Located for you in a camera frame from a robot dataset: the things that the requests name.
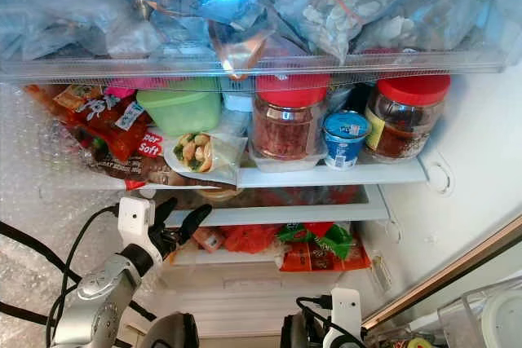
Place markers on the white fridge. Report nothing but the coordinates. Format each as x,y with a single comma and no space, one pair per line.
457,120

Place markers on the red snack bag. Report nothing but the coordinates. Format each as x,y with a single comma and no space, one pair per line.
114,128

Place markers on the blue white yogurt cup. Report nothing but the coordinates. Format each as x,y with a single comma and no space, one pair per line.
345,138

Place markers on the red lid jar yellow label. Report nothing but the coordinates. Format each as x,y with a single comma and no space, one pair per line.
404,116

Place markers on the plastic wrapped food roll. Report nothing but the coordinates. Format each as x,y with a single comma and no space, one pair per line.
200,154

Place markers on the small orange food pack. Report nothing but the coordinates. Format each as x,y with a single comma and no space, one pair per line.
210,240

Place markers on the clear bubble wrap sheet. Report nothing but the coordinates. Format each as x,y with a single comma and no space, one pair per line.
41,160

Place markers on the black tape strip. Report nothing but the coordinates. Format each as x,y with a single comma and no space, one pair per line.
33,242

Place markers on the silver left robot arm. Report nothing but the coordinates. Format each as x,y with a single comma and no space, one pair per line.
102,295

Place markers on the red plastic food bag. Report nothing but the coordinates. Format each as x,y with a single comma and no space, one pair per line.
249,238

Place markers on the green orange snack pack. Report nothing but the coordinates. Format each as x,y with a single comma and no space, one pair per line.
326,248

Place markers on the glass fridge shelf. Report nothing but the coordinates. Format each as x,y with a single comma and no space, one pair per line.
294,211

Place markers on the red lid jar reddish content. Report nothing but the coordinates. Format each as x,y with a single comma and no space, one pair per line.
289,124

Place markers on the green plastic container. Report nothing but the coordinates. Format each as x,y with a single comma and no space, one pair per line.
181,110

